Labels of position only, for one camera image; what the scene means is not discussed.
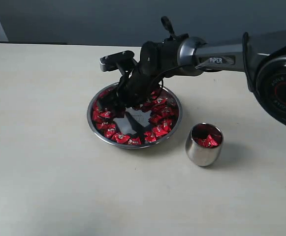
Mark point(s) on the round stainless steel plate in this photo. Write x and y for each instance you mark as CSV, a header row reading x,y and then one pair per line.
x,y
138,120

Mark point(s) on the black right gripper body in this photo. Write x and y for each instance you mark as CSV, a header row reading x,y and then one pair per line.
x,y
135,86

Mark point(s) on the red candy back right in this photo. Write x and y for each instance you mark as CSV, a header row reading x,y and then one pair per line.
x,y
160,100

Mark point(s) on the red candy front centre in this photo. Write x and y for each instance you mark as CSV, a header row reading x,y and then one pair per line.
x,y
134,141

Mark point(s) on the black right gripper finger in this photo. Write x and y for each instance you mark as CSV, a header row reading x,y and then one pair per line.
x,y
112,103

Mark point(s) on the red candy far left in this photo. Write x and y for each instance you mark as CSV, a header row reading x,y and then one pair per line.
x,y
100,117

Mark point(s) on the red candies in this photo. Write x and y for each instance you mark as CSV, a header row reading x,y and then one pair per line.
x,y
211,141

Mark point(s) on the red candy front right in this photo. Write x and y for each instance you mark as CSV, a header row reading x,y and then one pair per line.
x,y
150,136

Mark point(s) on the stainless steel cup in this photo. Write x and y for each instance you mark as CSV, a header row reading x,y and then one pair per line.
x,y
201,156

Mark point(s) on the red candy right lower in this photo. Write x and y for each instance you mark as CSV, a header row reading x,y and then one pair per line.
x,y
160,130

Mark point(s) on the red candy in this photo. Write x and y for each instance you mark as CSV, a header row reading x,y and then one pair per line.
x,y
160,130
150,136
160,100
100,117
134,141
120,138

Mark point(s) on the red candy front left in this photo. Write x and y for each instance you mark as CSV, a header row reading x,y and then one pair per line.
x,y
120,138

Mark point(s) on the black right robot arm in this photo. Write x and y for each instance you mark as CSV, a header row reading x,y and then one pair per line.
x,y
262,58

